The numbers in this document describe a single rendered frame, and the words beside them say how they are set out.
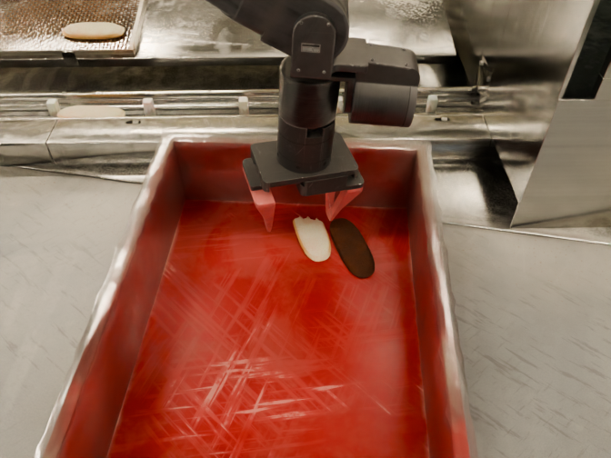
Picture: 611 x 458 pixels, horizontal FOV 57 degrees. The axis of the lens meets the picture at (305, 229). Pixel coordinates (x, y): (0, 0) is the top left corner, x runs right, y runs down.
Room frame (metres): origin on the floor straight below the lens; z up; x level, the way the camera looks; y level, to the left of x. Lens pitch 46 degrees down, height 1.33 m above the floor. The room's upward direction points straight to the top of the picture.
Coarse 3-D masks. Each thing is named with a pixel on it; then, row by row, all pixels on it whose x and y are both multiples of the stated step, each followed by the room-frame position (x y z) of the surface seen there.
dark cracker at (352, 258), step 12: (336, 228) 0.48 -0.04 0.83; (348, 228) 0.48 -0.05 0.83; (336, 240) 0.47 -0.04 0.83; (348, 240) 0.46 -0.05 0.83; (360, 240) 0.46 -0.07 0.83; (348, 252) 0.44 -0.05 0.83; (360, 252) 0.44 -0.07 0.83; (348, 264) 0.43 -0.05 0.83; (360, 264) 0.43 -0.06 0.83; (372, 264) 0.43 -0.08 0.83; (360, 276) 0.41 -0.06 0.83
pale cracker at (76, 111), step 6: (66, 108) 0.71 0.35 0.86; (72, 108) 0.70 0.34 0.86; (78, 108) 0.70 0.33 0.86; (84, 108) 0.70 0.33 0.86; (90, 108) 0.70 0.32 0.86; (96, 108) 0.70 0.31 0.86; (102, 108) 0.70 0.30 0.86; (108, 108) 0.70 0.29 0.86; (114, 108) 0.71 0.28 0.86; (60, 114) 0.69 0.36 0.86; (66, 114) 0.69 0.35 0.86; (72, 114) 0.69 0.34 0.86; (78, 114) 0.69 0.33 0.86; (84, 114) 0.69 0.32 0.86; (90, 114) 0.69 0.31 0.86; (96, 114) 0.69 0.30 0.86; (102, 114) 0.69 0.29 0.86; (108, 114) 0.69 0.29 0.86; (114, 114) 0.69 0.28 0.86; (120, 114) 0.69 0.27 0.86
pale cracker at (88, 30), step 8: (72, 24) 0.87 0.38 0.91; (80, 24) 0.87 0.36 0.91; (88, 24) 0.87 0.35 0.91; (96, 24) 0.87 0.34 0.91; (104, 24) 0.87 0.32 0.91; (112, 24) 0.87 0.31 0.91; (64, 32) 0.85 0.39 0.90; (72, 32) 0.85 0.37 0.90; (80, 32) 0.85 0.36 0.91; (88, 32) 0.85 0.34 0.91; (96, 32) 0.85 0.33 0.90; (104, 32) 0.85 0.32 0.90; (112, 32) 0.85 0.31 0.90; (120, 32) 0.86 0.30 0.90
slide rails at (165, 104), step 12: (0, 108) 0.72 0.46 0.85; (12, 108) 0.72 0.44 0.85; (24, 108) 0.72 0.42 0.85; (36, 108) 0.72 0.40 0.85; (60, 108) 0.72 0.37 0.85; (120, 108) 0.72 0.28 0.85; (132, 108) 0.72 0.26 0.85; (156, 108) 0.72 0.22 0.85; (168, 108) 0.72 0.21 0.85; (180, 108) 0.72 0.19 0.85; (192, 108) 0.72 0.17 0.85; (204, 108) 0.72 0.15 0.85; (216, 108) 0.72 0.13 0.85; (228, 108) 0.72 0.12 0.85; (252, 108) 0.72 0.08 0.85; (264, 108) 0.72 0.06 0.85; (276, 108) 0.72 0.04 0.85
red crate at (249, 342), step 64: (192, 256) 0.45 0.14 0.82; (256, 256) 0.45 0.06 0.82; (384, 256) 0.45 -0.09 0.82; (192, 320) 0.35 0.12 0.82; (256, 320) 0.35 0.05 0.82; (320, 320) 0.35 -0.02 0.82; (384, 320) 0.35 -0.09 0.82; (192, 384) 0.28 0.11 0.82; (256, 384) 0.28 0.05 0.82; (320, 384) 0.28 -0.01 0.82; (384, 384) 0.28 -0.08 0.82; (128, 448) 0.21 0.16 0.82; (192, 448) 0.21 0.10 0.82; (256, 448) 0.21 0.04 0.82; (320, 448) 0.21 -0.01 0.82; (384, 448) 0.21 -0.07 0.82
